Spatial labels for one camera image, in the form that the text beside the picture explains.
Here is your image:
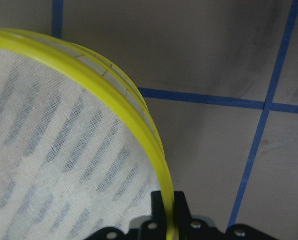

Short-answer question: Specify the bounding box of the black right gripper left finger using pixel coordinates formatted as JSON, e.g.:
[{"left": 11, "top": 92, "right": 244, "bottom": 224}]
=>
[{"left": 150, "top": 191, "right": 167, "bottom": 225}]

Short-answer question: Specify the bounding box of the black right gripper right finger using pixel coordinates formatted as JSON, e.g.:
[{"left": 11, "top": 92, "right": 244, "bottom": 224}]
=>
[{"left": 174, "top": 191, "right": 192, "bottom": 223}]

